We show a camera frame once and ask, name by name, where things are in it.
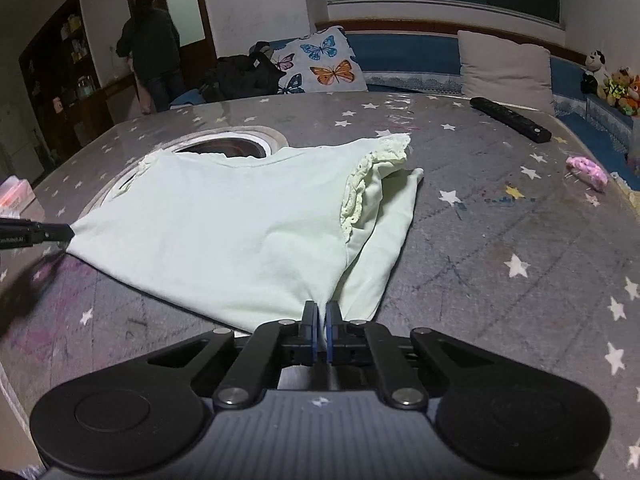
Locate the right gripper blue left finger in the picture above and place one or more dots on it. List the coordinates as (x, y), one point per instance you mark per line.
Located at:
(308, 331)

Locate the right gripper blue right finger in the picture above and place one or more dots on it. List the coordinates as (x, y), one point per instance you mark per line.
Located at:
(335, 331)

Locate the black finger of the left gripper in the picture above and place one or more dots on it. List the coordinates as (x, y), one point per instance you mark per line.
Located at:
(22, 233)

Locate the pale green shirt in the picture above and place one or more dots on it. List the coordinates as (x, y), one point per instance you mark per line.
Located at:
(246, 240)

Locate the person in dark clothes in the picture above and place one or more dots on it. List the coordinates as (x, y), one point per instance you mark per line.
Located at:
(151, 40)

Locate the pink tissue box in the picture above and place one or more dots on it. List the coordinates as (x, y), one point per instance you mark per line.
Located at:
(15, 196)

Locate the dark wooden shelf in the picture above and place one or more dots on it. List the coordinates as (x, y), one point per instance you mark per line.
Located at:
(71, 106)

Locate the round induction cooker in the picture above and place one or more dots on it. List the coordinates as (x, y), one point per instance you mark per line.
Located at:
(240, 141)

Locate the butterfly print pillow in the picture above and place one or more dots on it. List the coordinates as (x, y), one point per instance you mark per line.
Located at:
(319, 63)

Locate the black bag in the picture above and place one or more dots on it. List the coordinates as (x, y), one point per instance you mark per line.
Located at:
(243, 76)

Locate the blue sofa bench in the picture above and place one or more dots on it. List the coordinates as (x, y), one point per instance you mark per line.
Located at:
(598, 101)

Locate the black remote control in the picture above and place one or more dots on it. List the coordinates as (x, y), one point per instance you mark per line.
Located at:
(513, 120)

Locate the wooden door with glass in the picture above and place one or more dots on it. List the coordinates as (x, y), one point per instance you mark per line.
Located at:
(185, 5)

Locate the pink cloth bundle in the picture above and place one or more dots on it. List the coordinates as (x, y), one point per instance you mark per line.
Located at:
(588, 171)

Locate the grey pillow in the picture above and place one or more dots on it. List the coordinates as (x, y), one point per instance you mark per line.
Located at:
(503, 71)

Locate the panda plush toy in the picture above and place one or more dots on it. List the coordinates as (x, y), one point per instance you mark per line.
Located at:
(594, 74)

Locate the yellow plush toy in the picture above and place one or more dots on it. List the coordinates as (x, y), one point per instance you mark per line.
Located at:
(621, 90)

